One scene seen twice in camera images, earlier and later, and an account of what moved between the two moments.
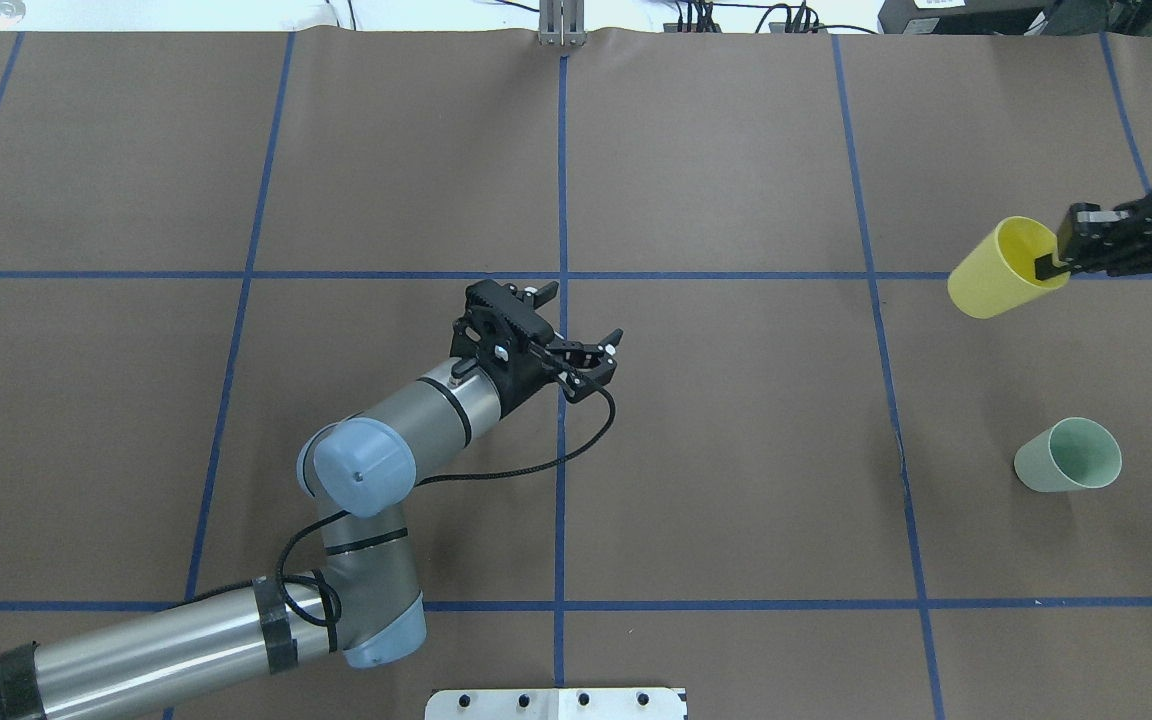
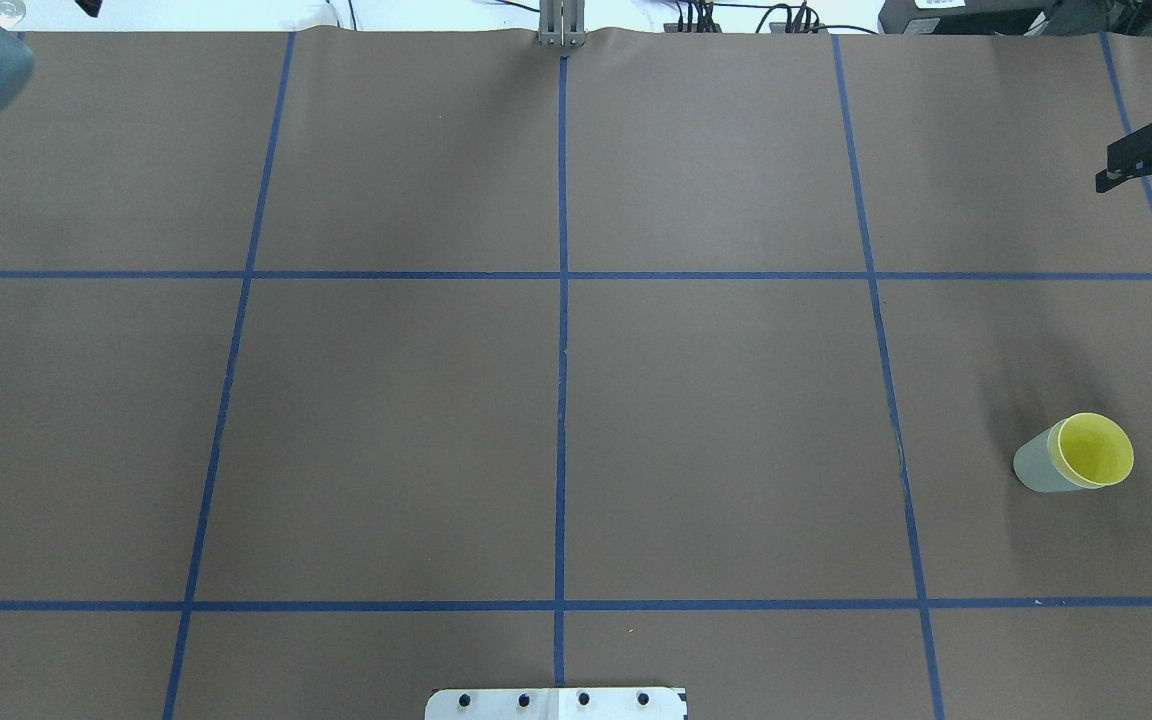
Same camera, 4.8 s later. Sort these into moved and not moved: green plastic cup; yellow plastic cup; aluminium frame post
Moved: yellow plastic cup
Not moved: aluminium frame post; green plastic cup
